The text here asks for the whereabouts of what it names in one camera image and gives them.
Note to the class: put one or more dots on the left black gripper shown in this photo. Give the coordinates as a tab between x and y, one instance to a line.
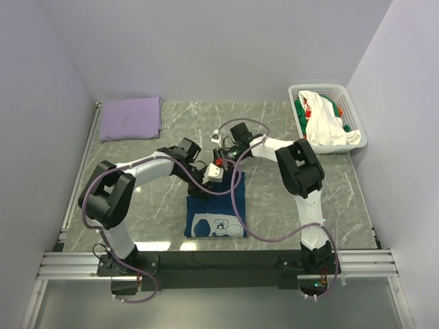
197	192

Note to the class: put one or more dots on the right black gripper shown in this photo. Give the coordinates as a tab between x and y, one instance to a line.
221	153

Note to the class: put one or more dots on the blue t shirt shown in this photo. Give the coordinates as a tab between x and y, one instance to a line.
216	216

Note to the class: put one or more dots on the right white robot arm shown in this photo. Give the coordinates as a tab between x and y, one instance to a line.
302	175

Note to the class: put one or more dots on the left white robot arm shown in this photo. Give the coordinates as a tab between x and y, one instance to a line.
105	200

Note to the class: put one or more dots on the folded purple t shirt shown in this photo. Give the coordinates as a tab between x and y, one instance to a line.
131	119

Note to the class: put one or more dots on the green t shirt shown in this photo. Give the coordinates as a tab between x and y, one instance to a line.
303	116

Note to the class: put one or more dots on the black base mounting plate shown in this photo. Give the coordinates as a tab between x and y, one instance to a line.
230	269

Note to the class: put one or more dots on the white t shirt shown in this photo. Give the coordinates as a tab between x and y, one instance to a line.
323	127

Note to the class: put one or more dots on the white plastic laundry basket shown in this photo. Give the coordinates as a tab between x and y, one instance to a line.
342	99

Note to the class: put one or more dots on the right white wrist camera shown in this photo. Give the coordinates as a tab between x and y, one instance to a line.
216	137

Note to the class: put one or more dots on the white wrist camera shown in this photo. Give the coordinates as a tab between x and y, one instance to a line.
216	137
213	173

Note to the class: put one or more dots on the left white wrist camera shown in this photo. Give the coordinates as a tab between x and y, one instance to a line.
213	173

